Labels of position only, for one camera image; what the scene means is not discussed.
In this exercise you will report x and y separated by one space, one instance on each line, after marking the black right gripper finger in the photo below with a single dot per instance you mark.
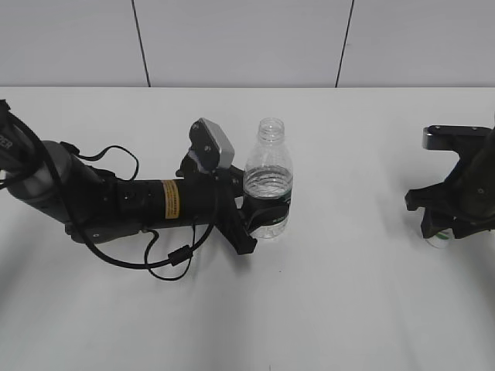
462 228
434 222

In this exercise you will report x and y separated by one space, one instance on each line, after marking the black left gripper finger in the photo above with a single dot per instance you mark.
266 217

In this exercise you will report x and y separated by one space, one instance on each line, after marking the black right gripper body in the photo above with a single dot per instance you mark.
469 196

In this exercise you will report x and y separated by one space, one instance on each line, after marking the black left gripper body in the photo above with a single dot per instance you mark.
209 198

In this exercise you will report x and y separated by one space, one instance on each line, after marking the white green bottle cap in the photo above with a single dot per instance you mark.
441 239

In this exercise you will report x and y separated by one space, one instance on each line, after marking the clear green-label water bottle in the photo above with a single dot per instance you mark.
268 172

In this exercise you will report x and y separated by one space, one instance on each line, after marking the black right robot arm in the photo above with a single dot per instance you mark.
463 202

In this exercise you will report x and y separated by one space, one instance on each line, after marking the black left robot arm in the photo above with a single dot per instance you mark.
58 182

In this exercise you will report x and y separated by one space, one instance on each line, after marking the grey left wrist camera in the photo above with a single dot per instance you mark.
210 147

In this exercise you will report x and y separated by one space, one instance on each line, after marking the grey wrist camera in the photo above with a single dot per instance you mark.
210 147
454 138

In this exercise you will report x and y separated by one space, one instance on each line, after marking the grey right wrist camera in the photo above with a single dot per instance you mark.
454 138

